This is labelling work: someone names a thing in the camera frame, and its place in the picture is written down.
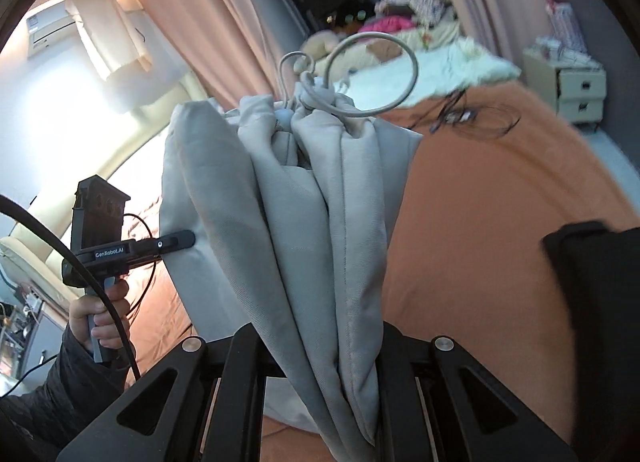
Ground beige jacket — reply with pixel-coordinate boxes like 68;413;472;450
160;52;421;461

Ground black quilted sleeve forearm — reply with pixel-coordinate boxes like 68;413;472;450
1;330;129;461

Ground person's left hand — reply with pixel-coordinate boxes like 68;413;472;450
68;279;130;352

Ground cream padded headboard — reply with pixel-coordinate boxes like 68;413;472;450
1;71;207;312

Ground black garment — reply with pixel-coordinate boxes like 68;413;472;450
542;222;639;461

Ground orange bed cover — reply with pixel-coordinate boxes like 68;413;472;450
382;83;639;439

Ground left pink curtain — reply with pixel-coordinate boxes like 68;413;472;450
138;0;307;109

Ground beige plush toy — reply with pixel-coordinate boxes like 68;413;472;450
300;30;341;60

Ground pink cloth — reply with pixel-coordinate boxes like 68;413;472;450
359;16;416;34

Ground pale green quilt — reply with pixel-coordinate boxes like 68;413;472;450
342;37;522;110

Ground cream nightstand with drawers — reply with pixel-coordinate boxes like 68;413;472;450
523;48;608;127

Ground floral bedding pile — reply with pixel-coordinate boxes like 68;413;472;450
374;0;458;28

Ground pink white striped box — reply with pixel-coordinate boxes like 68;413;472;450
546;3;588;54

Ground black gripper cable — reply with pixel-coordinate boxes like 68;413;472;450
0;193;142;383

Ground black cable on bed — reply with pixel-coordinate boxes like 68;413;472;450
406;88;522;139

